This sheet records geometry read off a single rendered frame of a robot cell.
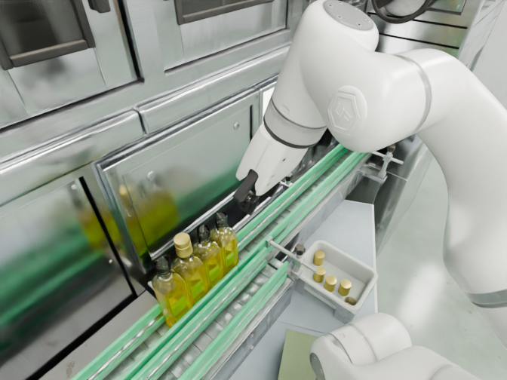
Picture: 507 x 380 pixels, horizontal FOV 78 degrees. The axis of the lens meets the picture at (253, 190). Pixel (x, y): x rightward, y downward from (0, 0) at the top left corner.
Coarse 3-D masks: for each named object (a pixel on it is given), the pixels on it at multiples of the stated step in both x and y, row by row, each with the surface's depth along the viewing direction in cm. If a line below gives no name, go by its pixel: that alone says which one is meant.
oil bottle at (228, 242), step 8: (216, 232) 77; (232, 232) 78; (216, 240) 77; (224, 240) 76; (232, 240) 78; (224, 248) 77; (232, 248) 80; (224, 256) 79; (232, 256) 82; (224, 264) 81; (232, 264) 84; (224, 272) 83
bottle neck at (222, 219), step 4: (220, 212) 75; (216, 216) 74; (220, 216) 76; (224, 216) 74; (216, 220) 74; (220, 220) 73; (224, 220) 74; (216, 224) 75; (220, 224) 74; (224, 224) 75; (216, 228) 77; (220, 228) 75; (224, 228) 76; (220, 232) 76; (224, 232) 76
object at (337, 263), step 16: (336, 256) 105; (352, 256) 102; (304, 272) 106; (336, 272) 106; (352, 272) 104; (368, 272) 99; (320, 288) 93; (336, 288) 101; (352, 288) 101; (368, 288) 93
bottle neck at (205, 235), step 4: (200, 228) 72; (204, 228) 72; (208, 228) 71; (200, 232) 70; (204, 232) 70; (208, 232) 71; (200, 236) 71; (204, 236) 71; (208, 236) 71; (200, 240) 72; (204, 240) 71; (208, 240) 72; (200, 244) 73; (204, 244) 72; (208, 244) 73
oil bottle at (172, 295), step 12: (156, 276) 68; (180, 276) 69; (156, 288) 68; (168, 288) 66; (180, 288) 69; (168, 300) 68; (180, 300) 71; (168, 312) 72; (180, 312) 74; (168, 324) 79
